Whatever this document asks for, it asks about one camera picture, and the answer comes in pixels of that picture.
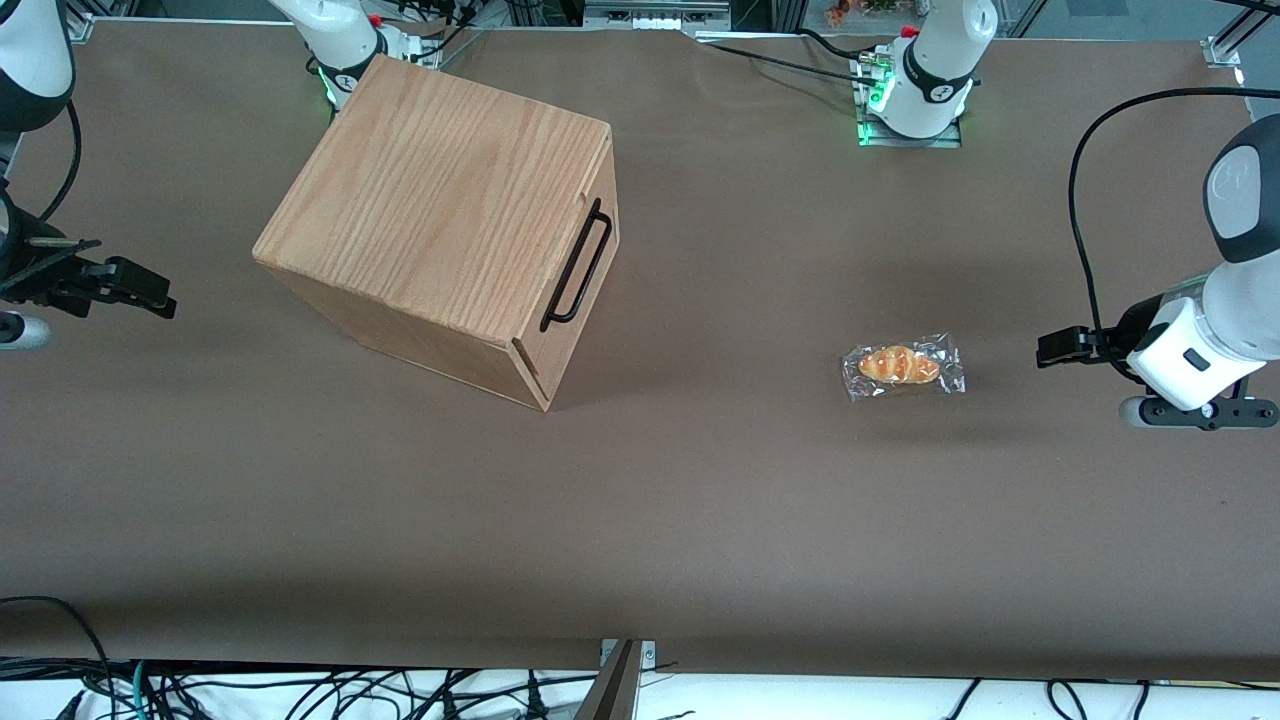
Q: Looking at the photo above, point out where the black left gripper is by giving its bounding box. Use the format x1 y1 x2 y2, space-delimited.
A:
1037 295 1166 370

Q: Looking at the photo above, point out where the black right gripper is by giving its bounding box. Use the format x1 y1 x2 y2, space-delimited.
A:
0 256 178 320

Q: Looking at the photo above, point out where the wooden drawer with black handle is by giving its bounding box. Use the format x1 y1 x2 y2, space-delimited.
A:
513 125 623 401

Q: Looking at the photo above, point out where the oak wooden drawer cabinet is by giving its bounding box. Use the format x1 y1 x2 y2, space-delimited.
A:
252 55 621 413

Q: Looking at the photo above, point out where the bread roll in clear wrapper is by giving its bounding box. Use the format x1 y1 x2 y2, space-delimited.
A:
840 332 967 403

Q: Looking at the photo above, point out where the paper table cover sheet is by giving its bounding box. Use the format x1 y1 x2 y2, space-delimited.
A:
0 18 1280 683

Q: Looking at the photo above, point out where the orange flower decoration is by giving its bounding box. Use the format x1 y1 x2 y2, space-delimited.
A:
822 0 901 26

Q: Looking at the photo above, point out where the grey equipment box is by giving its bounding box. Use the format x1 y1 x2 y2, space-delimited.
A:
583 0 733 31

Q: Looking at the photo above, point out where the grey angled metal beam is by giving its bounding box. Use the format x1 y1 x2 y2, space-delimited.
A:
573 640 643 720

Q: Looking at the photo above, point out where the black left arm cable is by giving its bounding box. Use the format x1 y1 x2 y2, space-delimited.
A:
1066 87 1280 346

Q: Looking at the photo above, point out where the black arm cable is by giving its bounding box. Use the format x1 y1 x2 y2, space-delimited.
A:
38 100 83 226
1066 87 1280 346

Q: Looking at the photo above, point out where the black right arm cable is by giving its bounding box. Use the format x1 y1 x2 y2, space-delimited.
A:
38 100 83 226

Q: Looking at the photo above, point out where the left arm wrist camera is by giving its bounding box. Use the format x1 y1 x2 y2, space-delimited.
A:
1118 393 1280 432

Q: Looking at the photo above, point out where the looped black cable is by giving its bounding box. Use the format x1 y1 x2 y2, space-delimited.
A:
0 596 113 720

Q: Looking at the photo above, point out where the aluminium frame profile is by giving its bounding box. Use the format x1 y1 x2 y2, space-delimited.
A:
1215 0 1280 56

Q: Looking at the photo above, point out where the short curved black cable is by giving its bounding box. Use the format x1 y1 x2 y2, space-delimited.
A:
795 28 879 63

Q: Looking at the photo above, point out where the long black base cable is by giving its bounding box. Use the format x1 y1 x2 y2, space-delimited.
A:
695 38 866 81

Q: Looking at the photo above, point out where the silver metal bracket plate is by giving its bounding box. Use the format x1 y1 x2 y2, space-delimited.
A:
598 638 658 669

